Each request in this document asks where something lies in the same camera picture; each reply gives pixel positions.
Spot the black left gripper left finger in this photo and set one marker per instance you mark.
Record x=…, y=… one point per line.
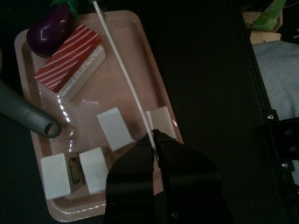
x=129, y=186

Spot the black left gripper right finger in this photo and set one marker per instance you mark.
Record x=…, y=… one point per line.
x=191, y=186

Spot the thin white toy cleaver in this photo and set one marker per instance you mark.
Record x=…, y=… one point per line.
x=123, y=68

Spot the white toy rice block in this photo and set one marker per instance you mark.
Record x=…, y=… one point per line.
x=115, y=129
x=93, y=170
x=55, y=176
x=163, y=121

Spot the brown green toy sushi filling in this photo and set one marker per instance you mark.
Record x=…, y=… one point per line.
x=73, y=170

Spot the pink plastic tray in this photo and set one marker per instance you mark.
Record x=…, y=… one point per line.
x=128, y=96

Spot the grey blue fabric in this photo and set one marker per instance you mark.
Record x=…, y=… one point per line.
x=277, y=78

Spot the red white striped toy block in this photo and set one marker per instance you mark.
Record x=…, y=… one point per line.
x=69, y=62

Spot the brown cardboard box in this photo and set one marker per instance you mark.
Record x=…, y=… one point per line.
x=264, y=36

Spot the purple toy eggplant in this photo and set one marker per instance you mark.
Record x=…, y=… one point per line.
x=51, y=30

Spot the green plastic item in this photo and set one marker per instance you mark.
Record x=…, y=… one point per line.
x=268, y=16

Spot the black metal frame post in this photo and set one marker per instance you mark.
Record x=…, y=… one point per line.
x=259, y=96

